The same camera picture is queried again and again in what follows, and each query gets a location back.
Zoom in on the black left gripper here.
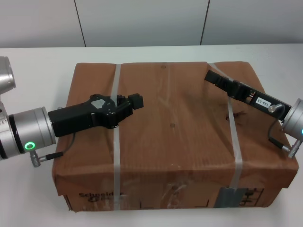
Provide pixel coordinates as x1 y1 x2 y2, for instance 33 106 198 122
48 93 144 138

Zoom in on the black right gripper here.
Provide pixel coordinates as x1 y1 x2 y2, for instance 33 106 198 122
205 69 293 124

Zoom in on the brown cardboard box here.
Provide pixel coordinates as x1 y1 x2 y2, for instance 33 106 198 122
51 61 298 210

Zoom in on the right gripper cable with plug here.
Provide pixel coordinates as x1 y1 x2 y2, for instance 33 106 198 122
268 104 300 159

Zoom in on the gripper cable with plug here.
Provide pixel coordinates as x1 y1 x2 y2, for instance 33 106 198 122
29 133 77 168
268 104 300 159

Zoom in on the left gripper cable with plug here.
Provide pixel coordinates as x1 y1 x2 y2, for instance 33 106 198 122
29 133 77 168

